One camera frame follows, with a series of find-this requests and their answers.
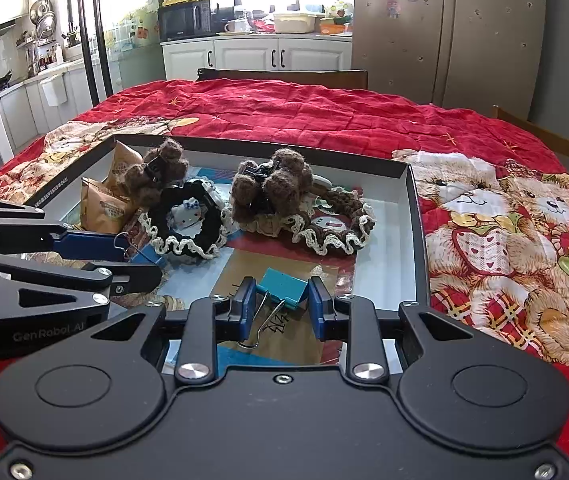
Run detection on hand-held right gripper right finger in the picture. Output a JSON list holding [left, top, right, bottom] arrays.
[[308, 276, 475, 386]]

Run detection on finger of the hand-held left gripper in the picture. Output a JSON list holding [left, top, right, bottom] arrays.
[[0, 249, 163, 334], [0, 191, 131, 263]]

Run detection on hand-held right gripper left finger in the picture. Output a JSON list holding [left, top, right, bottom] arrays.
[[92, 276, 258, 386]]

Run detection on teal binder clip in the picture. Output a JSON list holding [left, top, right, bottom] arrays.
[[237, 268, 310, 349]]

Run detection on brown paper snack packet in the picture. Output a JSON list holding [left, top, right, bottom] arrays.
[[109, 141, 144, 196], [80, 177, 134, 235]]

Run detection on black scrunchie with cream edge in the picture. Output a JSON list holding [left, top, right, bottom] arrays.
[[139, 180, 230, 260]]

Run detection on brown and cream crochet scrunchie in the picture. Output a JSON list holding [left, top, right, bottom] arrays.
[[244, 185, 376, 256]]

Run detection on shallow black cardboard box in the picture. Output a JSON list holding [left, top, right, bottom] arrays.
[[22, 132, 432, 378]]

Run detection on brown fuzzy hair clip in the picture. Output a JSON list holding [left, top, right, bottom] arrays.
[[124, 137, 190, 208]]

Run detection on brown fuzzy clip pair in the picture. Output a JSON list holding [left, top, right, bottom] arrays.
[[229, 149, 313, 223]]

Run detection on white hanging bin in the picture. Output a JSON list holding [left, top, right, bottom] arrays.
[[39, 72, 68, 107]]

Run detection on red quilted blanket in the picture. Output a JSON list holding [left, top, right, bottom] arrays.
[[0, 79, 569, 441]]

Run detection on stainless steel pots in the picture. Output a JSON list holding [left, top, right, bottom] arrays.
[[28, 0, 56, 36]]

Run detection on white kitchen cabinet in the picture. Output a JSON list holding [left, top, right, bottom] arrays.
[[161, 34, 354, 82]]

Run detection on black microwave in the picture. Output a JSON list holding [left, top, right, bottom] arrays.
[[158, 0, 214, 42]]

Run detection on orange box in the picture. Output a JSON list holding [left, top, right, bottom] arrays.
[[319, 19, 352, 36]]

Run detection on cream plastic container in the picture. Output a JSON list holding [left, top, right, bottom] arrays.
[[274, 12, 317, 34]]

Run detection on dark wooden chair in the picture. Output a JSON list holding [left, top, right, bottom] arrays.
[[491, 105, 569, 171]]

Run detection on steel refrigerator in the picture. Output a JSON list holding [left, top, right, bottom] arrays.
[[351, 0, 547, 111]]

